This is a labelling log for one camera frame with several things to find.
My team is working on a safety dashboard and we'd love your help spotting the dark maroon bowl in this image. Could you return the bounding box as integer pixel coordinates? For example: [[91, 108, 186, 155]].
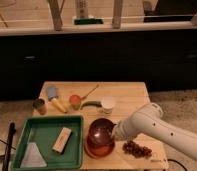
[[87, 118, 115, 148]]

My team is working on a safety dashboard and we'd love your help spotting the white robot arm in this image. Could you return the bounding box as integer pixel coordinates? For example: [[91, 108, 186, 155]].
[[112, 103, 197, 161]]

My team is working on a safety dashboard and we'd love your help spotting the white cup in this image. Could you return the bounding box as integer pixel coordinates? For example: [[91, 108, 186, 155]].
[[101, 97, 116, 114]]

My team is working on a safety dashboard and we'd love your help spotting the green chili pepper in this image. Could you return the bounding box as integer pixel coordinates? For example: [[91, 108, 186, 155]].
[[80, 101, 102, 110]]

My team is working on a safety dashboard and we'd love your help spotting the orange wooden spoon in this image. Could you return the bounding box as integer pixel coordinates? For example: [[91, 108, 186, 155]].
[[69, 85, 98, 107]]

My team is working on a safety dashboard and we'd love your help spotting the orange bowl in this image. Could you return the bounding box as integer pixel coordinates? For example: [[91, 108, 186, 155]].
[[84, 142, 115, 159]]

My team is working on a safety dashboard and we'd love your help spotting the wooden block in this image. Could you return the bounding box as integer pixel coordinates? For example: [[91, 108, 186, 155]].
[[52, 127, 72, 153]]

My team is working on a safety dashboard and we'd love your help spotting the green base white stand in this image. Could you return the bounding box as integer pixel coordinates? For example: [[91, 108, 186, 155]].
[[74, 0, 103, 25]]

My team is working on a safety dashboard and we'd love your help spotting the green plastic tray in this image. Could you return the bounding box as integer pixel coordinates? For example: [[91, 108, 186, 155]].
[[11, 115, 84, 171]]

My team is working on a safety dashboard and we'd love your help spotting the bunch of dark grapes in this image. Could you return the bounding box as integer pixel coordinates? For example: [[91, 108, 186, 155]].
[[122, 141, 152, 158]]

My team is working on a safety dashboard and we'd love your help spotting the black pole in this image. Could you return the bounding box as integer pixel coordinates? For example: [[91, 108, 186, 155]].
[[2, 122, 16, 171]]

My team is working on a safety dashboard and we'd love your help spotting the yellow handled blue spatula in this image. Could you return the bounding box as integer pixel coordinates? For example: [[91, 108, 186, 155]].
[[46, 86, 67, 113]]

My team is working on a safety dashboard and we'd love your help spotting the black floor cable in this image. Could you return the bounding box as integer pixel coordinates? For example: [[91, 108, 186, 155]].
[[166, 158, 190, 171]]

